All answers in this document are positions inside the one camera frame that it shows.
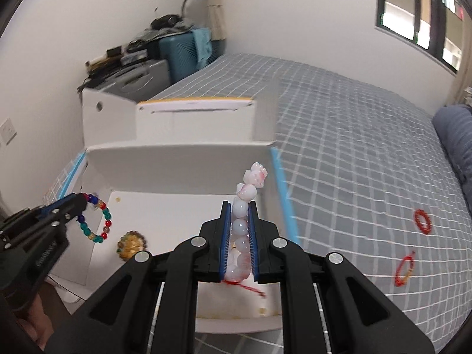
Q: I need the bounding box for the pink bead bracelet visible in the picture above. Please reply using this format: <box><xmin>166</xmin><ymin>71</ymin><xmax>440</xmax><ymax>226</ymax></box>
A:
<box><xmin>223</xmin><ymin>161</ymin><xmax>269</xmax><ymax>284</ymax></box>

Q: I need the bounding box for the black bag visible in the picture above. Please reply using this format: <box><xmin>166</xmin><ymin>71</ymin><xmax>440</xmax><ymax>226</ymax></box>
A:
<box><xmin>151</xmin><ymin>14</ymin><xmax>185</xmax><ymax>30</ymax></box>

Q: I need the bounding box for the white wall switch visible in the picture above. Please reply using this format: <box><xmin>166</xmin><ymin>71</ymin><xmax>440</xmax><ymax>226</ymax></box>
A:
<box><xmin>0</xmin><ymin>118</ymin><xmax>17</xmax><ymax>145</ymax></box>

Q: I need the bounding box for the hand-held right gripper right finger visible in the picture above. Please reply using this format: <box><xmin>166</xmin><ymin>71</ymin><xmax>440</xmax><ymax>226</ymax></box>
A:
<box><xmin>248</xmin><ymin>201</ymin><xmax>436</xmax><ymax>354</ymax></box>

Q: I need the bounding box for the thin red cord bracelet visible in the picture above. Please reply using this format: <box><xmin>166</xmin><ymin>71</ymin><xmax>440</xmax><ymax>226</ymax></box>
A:
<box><xmin>221</xmin><ymin>279</ymin><xmax>268</xmax><ymax>316</ymax></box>

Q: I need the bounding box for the blue and yellow cardboard box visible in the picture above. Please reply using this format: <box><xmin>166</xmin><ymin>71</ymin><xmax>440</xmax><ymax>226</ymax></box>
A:
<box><xmin>44</xmin><ymin>77</ymin><xmax>296</xmax><ymax>334</ymax></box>

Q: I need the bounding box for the multicolour glass bead bracelet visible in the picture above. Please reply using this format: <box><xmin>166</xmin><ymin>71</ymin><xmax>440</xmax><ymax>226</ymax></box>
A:
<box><xmin>78</xmin><ymin>193</ymin><xmax>112</xmax><ymax>245</ymax></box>

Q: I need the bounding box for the grey check bed sheet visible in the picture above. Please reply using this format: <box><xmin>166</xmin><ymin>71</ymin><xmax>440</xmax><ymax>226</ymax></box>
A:
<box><xmin>147</xmin><ymin>53</ymin><xmax>469</xmax><ymax>354</ymax></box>

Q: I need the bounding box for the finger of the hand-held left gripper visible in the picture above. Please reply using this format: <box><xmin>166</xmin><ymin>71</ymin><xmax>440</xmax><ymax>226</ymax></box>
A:
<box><xmin>35</xmin><ymin>193</ymin><xmax>89</xmax><ymax>216</ymax></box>
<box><xmin>15</xmin><ymin>206</ymin><xmax>87</xmax><ymax>235</ymax></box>

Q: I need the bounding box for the thick red braided bracelet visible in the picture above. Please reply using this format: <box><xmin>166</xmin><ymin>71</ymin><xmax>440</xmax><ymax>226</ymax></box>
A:
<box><xmin>394</xmin><ymin>251</ymin><xmax>416</xmax><ymax>287</ymax></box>

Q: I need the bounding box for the red bead bracelet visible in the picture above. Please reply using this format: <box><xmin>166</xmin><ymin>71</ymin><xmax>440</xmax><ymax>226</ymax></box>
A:
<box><xmin>414</xmin><ymin>209</ymin><xmax>433</xmax><ymax>235</ymax></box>

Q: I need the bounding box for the dark framed window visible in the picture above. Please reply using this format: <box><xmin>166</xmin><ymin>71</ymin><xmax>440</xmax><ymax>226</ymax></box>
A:
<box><xmin>375</xmin><ymin>0</ymin><xmax>469</xmax><ymax>78</ymax></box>

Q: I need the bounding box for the beige curtain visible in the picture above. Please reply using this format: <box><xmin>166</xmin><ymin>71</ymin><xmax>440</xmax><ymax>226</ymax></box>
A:
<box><xmin>448</xmin><ymin>70</ymin><xmax>472</xmax><ymax>107</ymax></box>
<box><xmin>206</xmin><ymin>0</ymin><xmax>227</xmax><ymax>41</ymax></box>

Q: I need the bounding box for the yellow amber bead bracelet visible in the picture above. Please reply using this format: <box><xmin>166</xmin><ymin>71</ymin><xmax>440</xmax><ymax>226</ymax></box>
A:
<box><xmin>117</xmin><ymin>231</ymin><xmax>147</xmax><ymax>261</ymax></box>

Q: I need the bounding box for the person's left hand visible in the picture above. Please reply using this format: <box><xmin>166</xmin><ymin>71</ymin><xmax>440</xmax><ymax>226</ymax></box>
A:
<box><xmin>15</xmin><ymin>291</ymin><xmax>57</xmax><ymax>352</ymax></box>

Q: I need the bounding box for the grey suitcase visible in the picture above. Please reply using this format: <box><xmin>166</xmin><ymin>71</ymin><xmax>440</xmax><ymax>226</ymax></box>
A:
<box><xmin>99</xmin><ymin>59</ymin><xmax>171</xmax><ymax>102</ymax></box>

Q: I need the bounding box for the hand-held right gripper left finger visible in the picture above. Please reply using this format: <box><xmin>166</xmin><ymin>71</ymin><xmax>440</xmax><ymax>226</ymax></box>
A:
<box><xmin>72</xmin><ymin>200</ymin><xmax>233</xmax><ymax>354</ymax></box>

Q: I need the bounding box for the blue striped pillow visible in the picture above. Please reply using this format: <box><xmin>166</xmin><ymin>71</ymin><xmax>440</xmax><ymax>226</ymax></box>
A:
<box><xmin>431</xmin><ymin>104</ymin><xmax>472</xmax><ymax>185</ymax></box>

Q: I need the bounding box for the teal suitcase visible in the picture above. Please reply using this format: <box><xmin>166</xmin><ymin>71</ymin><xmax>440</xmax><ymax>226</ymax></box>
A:
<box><xmin>158</xmin><ymin>31</ymin><xmax>214</xmax><ymax>83</ymax></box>

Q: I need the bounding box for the pile of dark gadgets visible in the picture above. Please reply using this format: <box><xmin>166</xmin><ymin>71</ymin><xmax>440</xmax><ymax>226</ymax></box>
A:
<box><xmin>86</xmin><ymin>42</ymin><xmax>163</xmax><ymax>71</ymax></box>

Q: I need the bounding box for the teal cloth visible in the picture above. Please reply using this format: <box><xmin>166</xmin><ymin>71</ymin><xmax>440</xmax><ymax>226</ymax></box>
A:
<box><xmin>194</xmin><ymin>27</ymin><xmax>214</xmax><ymax>71</ymax></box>

